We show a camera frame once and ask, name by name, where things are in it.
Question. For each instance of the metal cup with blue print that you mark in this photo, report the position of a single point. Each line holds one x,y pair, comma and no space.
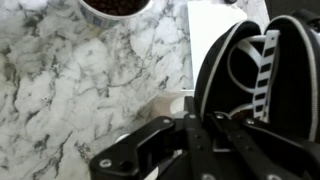
110,13

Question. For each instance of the white folded paper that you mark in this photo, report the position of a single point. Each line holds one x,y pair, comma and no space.
206,36

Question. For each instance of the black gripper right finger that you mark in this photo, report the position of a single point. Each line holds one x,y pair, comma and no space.
266,150

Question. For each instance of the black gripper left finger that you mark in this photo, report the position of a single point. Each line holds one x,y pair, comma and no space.
133,150

